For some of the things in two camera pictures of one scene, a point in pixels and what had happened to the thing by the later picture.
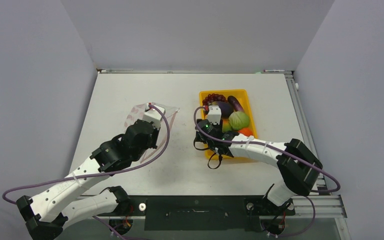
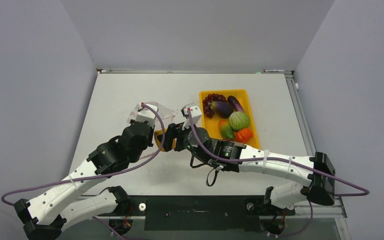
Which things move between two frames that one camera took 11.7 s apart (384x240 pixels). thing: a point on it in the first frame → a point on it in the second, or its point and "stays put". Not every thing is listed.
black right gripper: x=200 y=138 → x=177 y=128
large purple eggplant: x=227 y=110 stays put
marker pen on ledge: x=273 y=70 stays put
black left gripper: x=155 y=133 stays put
